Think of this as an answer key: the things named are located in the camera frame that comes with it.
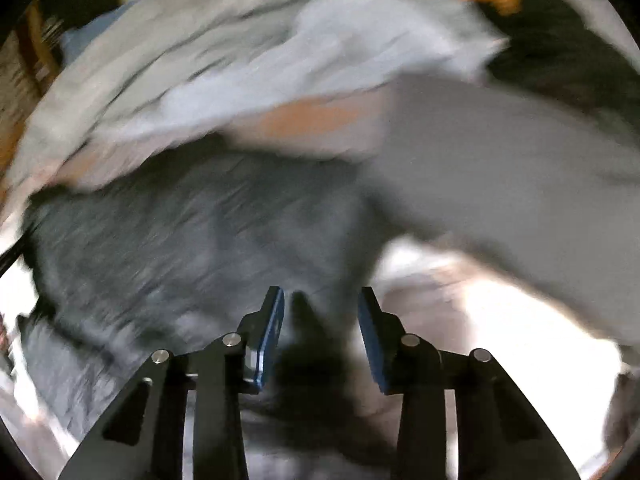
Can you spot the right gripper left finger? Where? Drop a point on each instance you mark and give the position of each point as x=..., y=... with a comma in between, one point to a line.
x=141, y=433

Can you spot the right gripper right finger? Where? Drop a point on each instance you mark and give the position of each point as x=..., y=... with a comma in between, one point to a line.
x=500, y=434

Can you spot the dark grey puffer jacket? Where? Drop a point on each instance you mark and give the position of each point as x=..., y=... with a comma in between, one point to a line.
x=174, y=254

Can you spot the grey folded garment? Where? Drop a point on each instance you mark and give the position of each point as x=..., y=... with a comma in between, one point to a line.
x=524, y=186

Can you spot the black fleece garment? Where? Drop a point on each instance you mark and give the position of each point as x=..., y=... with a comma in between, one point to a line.
x=552, y=52

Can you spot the light blue duvet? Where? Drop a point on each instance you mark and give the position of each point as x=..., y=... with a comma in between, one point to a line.
x=191, y=65

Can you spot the wooden bed frame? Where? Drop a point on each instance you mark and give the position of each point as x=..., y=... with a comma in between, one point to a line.
x=28, y=68

